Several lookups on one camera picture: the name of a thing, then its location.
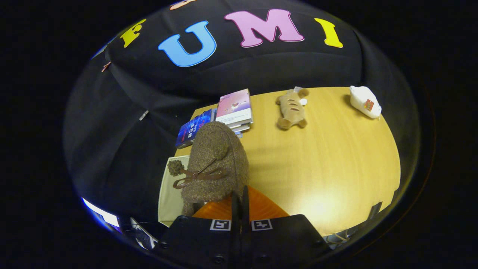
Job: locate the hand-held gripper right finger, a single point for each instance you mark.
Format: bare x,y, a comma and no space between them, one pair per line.
245,224

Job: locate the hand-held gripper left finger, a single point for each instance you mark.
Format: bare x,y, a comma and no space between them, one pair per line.
235,228

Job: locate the brown fuzzy shoe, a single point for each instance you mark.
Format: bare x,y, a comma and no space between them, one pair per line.
216,164

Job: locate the green fabric storage box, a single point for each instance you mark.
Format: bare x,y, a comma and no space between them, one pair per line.
170,194

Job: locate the pale blue book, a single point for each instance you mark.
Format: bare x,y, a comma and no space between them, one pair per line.
239,133

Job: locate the grey book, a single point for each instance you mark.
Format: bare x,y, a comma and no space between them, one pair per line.
242,127

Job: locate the dark blue book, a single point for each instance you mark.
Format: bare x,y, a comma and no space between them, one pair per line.
192,129

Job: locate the pink cover book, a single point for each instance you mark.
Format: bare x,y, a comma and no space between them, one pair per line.
235,106

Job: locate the tan bread plush toy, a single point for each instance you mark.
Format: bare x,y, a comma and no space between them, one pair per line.
292,110

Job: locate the computer monitor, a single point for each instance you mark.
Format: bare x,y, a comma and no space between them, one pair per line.
101,213

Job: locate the silver clip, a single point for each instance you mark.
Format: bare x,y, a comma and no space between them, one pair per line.
143,115

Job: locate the black backdrop cloth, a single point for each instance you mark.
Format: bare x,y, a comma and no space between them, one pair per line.
112,149

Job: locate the white soft packet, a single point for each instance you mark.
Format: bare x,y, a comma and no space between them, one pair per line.
364,101

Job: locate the red clip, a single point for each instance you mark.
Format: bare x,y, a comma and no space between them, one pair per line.
106,66

